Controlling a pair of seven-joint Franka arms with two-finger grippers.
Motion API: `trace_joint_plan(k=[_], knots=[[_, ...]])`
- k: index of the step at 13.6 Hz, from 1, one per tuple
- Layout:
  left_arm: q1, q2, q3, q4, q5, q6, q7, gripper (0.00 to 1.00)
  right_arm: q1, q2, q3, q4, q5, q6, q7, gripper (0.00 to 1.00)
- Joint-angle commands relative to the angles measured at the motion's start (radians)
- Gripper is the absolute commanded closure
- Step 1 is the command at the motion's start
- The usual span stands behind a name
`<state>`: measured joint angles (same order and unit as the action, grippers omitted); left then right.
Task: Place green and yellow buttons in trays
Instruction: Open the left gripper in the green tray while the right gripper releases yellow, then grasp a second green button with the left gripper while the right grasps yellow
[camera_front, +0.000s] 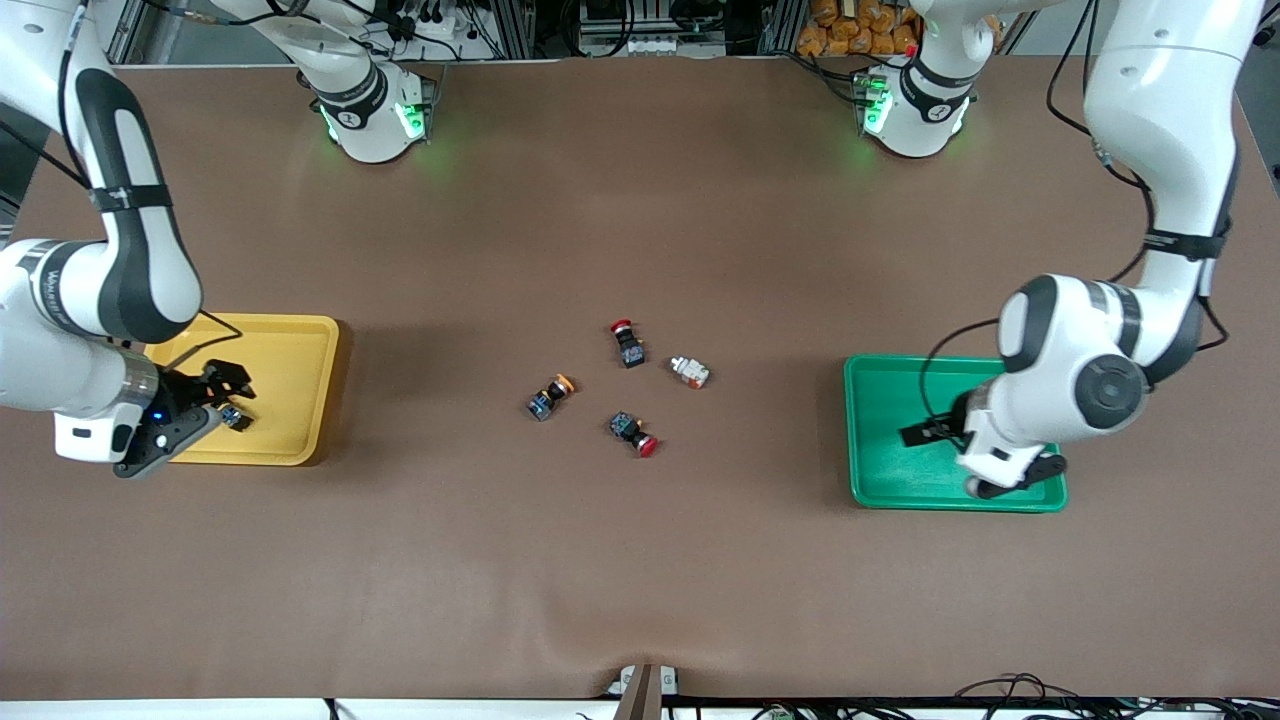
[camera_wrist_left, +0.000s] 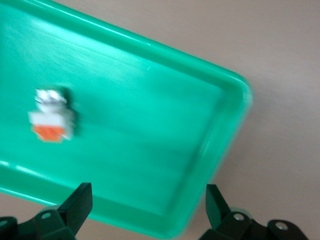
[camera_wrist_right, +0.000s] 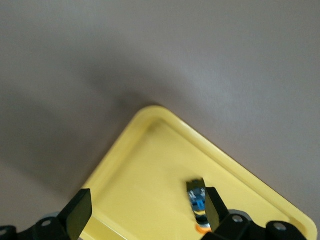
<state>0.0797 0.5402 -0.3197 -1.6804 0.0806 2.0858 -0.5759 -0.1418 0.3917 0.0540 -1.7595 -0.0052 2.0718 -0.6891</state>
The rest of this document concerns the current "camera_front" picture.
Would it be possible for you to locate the aluminium rack post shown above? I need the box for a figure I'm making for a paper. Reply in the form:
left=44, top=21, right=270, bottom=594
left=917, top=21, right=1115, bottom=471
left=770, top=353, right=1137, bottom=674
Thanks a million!
left=497, top=0, right=537, bottom=58
left=757, top=0, right=801, bottom=56

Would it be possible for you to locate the pile of orange bags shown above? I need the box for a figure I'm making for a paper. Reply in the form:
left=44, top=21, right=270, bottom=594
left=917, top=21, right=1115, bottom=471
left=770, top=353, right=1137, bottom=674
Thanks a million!
left=797, top=0, right=921, bottom=58

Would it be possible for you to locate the green plastic tray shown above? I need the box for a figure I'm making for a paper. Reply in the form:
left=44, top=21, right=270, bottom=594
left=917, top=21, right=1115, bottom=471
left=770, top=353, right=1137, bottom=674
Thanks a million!
left=843, top=356, right=1069, bottom=513

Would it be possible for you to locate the yellow plastic tray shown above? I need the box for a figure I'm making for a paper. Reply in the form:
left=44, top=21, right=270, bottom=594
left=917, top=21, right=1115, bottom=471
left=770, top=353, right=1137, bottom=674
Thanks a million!
left=145, top=312, right=341, bottom=467

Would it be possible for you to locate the white power strip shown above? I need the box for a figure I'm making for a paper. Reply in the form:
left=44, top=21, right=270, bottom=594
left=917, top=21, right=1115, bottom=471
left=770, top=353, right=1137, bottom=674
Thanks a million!
left=578, top=35, right=701, bottom=58

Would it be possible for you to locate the red cap push button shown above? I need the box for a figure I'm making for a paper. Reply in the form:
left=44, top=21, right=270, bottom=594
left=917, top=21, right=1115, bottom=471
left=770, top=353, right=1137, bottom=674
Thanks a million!
left=610, top=319, right=647, bottom=369
left=609, top=411, right=659, bottom=459

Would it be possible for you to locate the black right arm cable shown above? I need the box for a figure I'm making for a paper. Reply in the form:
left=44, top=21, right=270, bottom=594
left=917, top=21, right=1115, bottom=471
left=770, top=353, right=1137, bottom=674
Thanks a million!
left=0, top=0, right=246, bottom=369

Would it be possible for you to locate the black floor cable bundle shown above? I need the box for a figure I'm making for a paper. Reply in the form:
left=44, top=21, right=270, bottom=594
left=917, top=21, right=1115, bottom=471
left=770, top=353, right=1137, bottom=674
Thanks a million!
left=950, top=673, right=1280, bottom=720

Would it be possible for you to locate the brown table mat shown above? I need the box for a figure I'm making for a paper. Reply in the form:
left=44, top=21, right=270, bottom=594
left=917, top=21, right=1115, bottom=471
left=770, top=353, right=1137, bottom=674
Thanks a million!
left=0, top=55, right=1280, bottom=701

